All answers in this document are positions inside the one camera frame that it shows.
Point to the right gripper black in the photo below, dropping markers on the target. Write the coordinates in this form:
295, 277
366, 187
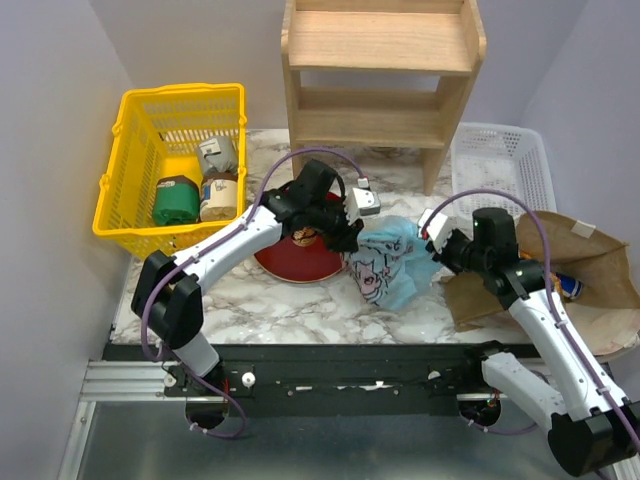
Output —
443, 256

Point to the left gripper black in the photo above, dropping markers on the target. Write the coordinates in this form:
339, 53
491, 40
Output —
345, 238

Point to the light blue plastic bag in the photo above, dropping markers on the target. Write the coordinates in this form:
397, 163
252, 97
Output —
392, 265

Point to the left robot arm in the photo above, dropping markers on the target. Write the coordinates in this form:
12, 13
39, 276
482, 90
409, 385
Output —
168, 295

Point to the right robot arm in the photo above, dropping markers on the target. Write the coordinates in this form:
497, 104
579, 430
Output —
588, 420

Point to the beige wrapped food package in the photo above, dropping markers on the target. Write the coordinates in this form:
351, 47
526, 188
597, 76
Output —
218, 199

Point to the grey wrapped food package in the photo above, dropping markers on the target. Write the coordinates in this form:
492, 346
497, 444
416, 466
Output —
217, 154

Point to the brown paper grocery bag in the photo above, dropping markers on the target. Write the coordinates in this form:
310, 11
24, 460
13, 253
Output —
605, 313

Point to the green wrapped food package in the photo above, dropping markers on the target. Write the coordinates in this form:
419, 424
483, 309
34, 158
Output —
176, 201

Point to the red round lacquer tray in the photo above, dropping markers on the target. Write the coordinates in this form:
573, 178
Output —
300, 256

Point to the white plastic mesh basket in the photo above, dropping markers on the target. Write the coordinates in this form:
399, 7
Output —
503, 158

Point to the blue drink can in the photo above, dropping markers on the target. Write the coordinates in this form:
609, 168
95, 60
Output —
571, 288

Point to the yellow plastic shopping basket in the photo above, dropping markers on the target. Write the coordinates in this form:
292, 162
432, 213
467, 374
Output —
155, 135

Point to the wooden shelf rack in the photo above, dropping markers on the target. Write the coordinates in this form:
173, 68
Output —
381, 74

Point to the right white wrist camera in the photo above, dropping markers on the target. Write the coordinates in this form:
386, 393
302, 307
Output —
435, 229

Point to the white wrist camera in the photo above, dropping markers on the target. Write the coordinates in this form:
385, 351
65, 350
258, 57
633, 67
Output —
359, 203
435, 229

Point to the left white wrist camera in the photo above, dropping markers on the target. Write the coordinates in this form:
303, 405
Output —
359, 203

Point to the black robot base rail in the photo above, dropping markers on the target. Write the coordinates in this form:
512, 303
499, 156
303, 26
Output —
335, 380

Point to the aluminium frame profile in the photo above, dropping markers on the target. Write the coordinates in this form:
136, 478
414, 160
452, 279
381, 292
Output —
108, 381

